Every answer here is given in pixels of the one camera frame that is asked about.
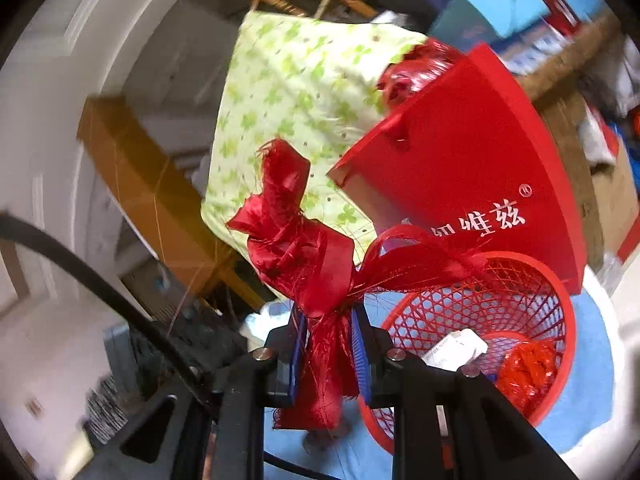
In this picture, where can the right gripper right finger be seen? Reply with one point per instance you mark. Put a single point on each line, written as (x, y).
(447, 425)

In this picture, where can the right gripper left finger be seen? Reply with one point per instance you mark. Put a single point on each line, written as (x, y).
(238, 395)

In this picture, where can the red ribbon bow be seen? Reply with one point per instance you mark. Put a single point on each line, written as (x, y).
(313, 265)

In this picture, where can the white printed paper box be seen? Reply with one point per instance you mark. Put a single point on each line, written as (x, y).
(456, 349)

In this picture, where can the red plastic bag ball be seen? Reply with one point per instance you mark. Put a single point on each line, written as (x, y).
(527, 374)

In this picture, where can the blue blanket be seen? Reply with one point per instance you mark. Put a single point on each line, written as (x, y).
(585, 403)

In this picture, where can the red mesh wastebasket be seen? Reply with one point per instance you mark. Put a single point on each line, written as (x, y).
(520, 299)

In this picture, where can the wooden bedside cabinet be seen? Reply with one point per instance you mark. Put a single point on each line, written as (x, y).
(159, 201)

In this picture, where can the red paper shopping bag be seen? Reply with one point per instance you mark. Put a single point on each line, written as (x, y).
(470, 160)

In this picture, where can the red foil gift wrap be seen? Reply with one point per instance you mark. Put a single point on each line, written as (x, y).
(416, 69)

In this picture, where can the green clover quilt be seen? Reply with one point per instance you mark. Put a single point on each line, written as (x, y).
(312, 83)

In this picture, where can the light blue box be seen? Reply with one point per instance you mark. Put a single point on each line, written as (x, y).
(465, 23)

